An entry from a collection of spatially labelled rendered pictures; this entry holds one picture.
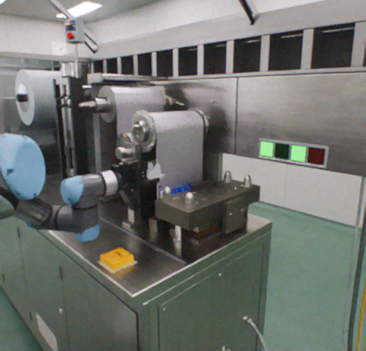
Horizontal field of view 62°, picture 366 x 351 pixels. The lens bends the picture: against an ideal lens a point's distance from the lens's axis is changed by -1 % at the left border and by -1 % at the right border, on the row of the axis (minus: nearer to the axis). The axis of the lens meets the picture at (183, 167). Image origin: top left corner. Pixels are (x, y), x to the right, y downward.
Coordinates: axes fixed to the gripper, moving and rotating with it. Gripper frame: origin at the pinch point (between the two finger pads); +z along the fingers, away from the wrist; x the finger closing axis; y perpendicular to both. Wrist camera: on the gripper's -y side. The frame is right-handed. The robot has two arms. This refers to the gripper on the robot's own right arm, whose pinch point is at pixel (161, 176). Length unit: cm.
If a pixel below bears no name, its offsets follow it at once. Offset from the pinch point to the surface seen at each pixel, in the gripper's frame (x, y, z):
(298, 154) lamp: -36.2, 9.1, 29.3
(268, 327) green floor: -4, -109, 79
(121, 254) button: -10.9, -16.7, -24.9
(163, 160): -0.2, 5.9, 0.9
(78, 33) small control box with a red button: 57, 55, 1
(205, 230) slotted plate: -18.8, -15.3, 2.9
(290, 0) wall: 94, 126, 263
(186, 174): -0.3, -1.2, 12.1
